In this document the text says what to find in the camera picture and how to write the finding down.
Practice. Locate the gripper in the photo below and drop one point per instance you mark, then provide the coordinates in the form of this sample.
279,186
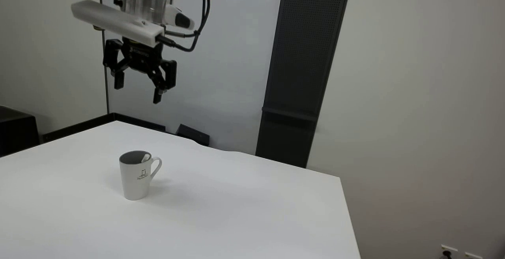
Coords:
142,57

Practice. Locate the marker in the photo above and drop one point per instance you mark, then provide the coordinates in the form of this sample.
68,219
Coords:
146,157

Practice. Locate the black box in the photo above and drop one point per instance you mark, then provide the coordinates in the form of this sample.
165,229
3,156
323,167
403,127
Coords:
192,134

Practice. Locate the white mug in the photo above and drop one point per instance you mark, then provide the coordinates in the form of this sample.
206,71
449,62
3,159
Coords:
136,180

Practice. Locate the black cabinet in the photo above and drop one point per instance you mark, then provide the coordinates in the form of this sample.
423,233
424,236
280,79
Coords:
17,130

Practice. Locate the black plug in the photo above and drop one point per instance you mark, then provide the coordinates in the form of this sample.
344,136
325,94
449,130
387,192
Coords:
447,254

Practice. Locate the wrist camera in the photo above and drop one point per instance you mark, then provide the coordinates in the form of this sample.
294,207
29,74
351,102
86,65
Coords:
114,20

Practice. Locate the dark perforated wall panel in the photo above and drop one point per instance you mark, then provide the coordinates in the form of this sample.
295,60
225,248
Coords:
303,61

